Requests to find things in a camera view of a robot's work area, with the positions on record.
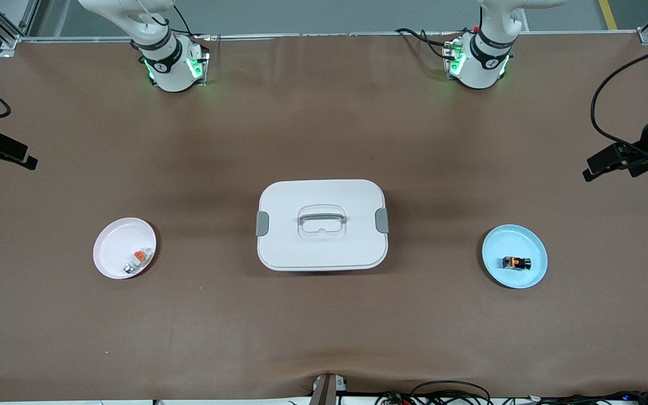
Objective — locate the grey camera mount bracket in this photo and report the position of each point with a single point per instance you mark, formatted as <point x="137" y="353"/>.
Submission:
<point x="327" y="391"/>

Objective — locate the white lidded box grey clips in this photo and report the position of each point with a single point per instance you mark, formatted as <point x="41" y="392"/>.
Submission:
<point x="322" y="247"/>

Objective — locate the white switch with orange block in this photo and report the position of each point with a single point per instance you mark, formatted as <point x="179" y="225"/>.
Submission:
<point x="139" y="257"/>

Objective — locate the metal table edge rail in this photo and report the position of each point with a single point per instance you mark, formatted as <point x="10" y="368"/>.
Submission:
<point x="324" y="35"/>

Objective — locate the light blue round plate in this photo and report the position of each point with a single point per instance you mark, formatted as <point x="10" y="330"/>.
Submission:
<point x="514" y="242"/>

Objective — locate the brown table mat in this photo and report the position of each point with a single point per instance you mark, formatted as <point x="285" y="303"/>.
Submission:
<point x="324" y="112"/>

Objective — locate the pink round plate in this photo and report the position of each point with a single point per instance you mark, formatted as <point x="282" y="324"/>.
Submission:
<point x="113" y="253"/>

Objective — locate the black orange push button switch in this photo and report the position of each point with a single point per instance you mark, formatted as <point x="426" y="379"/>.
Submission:
<point x="516" y="263"/>

